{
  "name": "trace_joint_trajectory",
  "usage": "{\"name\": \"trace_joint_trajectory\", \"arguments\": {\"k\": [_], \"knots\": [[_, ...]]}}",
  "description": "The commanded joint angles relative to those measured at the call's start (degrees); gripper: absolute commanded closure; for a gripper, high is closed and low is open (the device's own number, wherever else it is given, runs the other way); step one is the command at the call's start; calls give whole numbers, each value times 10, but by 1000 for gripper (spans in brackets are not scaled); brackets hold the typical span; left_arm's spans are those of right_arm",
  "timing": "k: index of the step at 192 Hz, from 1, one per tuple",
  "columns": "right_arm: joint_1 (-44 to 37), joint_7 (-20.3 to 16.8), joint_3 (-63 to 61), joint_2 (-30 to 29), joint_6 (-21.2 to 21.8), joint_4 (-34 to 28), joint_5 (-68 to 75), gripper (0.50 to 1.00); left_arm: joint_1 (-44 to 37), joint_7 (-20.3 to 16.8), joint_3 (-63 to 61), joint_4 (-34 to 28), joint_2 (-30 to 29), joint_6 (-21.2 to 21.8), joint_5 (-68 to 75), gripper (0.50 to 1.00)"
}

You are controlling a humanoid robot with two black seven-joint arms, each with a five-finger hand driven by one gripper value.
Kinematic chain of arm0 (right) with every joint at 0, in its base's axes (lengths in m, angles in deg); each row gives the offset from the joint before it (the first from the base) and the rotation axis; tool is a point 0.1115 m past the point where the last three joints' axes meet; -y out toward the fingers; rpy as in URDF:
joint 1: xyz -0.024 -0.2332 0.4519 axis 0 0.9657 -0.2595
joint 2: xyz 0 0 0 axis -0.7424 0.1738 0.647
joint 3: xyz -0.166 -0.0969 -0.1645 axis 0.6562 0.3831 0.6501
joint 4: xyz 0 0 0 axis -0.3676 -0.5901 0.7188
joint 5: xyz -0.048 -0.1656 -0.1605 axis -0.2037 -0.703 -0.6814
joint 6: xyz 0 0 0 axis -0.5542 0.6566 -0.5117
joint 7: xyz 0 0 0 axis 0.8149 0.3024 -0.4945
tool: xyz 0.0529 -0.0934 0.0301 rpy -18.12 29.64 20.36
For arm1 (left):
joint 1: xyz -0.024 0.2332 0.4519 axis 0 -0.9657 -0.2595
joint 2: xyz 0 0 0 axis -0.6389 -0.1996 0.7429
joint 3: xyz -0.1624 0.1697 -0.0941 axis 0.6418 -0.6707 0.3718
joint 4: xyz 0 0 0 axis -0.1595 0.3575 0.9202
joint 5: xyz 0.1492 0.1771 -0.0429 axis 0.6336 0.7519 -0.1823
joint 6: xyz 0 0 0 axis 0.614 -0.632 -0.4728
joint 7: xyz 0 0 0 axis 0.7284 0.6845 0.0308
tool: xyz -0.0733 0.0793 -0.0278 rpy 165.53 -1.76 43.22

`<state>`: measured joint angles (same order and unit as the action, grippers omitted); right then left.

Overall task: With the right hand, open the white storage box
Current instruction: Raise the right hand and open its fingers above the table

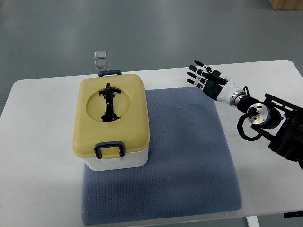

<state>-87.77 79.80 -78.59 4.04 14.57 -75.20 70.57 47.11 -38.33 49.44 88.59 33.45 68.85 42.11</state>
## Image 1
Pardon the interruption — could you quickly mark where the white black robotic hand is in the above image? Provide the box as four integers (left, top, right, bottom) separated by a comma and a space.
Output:
187, 60, 246, 106

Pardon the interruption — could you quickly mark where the dark blue rear latch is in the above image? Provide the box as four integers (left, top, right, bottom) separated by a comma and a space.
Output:
98, 70, 122, 77

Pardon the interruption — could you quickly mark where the white table leg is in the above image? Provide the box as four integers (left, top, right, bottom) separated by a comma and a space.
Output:
246, 216, 260, 227

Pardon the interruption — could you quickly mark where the black tape lid handle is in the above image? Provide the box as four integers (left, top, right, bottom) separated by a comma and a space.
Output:
99, 83, 121, 122

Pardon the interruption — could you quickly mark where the lower grey floor plate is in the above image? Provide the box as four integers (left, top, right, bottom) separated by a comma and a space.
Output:
94, 59, 107, 69

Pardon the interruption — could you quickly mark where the yellow storage box lid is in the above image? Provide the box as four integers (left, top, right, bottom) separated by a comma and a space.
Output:
73, 74, 150, 159

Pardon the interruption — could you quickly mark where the brown cardboard box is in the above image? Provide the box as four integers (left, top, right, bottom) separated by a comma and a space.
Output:
268, 0, 303, 10

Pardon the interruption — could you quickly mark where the blue grey fabric mat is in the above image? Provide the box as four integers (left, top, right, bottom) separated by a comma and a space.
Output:
82, 87, 242, 226

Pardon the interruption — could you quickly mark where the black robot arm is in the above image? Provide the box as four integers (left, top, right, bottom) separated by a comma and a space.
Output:
234, 91, 303, 167

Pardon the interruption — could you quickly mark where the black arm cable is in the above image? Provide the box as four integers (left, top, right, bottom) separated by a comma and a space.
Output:
237, 114, 262, 141

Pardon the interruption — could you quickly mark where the black under-table bracket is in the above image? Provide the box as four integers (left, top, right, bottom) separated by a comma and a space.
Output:
283, 211, 303, 218

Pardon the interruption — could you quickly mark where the dark blue front latch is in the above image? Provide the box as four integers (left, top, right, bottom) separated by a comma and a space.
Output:
94, 141, 125, 160

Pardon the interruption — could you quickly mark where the white storage box body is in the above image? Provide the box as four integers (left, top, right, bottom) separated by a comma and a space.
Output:
82, 144, 149, 171

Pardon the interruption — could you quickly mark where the dark blue latch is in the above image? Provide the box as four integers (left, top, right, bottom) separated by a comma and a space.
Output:
98, 70, 122, 77
94, 141, 125, 160

